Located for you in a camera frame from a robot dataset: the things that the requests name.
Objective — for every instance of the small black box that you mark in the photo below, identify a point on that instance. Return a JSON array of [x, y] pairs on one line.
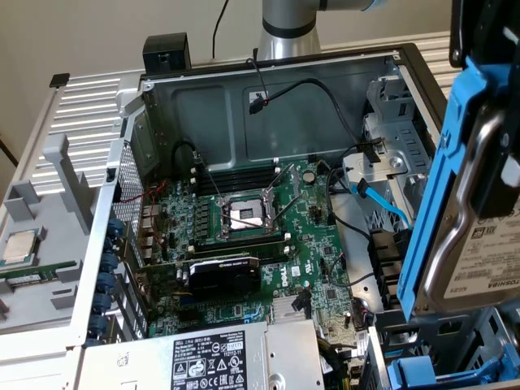
[[166, 48]]

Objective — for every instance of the black RAM slot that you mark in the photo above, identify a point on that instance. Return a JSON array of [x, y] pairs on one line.
[[239, 240], [243, 174], [268, 254], [239, 183]]

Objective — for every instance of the metal socket cover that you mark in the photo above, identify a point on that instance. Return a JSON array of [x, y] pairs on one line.
[[292, 178]]

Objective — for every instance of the green motherboard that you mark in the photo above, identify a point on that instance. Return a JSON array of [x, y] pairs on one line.
[[300, 227]]

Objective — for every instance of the open PC case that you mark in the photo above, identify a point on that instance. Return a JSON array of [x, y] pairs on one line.
[[203, 122]]

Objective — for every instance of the coin battery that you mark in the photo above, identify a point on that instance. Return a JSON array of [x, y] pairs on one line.
[[310, 176]]

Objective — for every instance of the grey metal disk bay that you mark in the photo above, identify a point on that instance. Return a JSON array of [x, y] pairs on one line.
[[375, 361]]

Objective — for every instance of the hard disk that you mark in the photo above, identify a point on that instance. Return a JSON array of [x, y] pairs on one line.
[[487, 260]]

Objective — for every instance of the black plastic fan shroud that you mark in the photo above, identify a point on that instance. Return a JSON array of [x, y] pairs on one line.
[[386, 252]]

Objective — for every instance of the blue plastic disk carrier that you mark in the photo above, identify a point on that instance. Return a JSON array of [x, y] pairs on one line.
[[410, 369]]

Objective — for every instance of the silver rear port stack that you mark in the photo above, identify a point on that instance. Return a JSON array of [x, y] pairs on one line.
[[150, 213]]

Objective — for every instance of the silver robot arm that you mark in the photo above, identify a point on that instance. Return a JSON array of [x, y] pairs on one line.
[[284, 40]]

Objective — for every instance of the green RAM stick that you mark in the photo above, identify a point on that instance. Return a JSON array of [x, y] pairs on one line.
[[53, 270]]

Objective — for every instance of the socket locking lever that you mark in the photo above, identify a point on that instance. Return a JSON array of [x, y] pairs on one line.
[[213, 185]]

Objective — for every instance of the grey power supply unit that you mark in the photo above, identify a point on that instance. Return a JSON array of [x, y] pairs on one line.
[[142, 353]]

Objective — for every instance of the black graphics card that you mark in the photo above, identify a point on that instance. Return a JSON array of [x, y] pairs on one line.
[[223, 278]]

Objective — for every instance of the silver heatsink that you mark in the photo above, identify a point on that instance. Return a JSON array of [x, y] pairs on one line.
[[284, 308]]

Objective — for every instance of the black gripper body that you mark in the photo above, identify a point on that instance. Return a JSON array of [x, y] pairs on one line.
[[487, 24]]

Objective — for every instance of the grey metal drive cage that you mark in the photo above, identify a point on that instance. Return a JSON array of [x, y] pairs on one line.
[[406, 138]]

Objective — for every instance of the CPU socket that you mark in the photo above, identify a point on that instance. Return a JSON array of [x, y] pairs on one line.
[[243, 215]]

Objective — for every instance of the silver CPU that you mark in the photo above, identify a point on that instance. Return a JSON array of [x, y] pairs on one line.
[[20, 248]]

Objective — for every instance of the blue card retention latch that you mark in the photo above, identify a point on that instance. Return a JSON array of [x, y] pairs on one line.
[[109, 262]]

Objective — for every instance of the grey parts rack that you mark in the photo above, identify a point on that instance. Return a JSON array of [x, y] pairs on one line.
[[48, 308]]

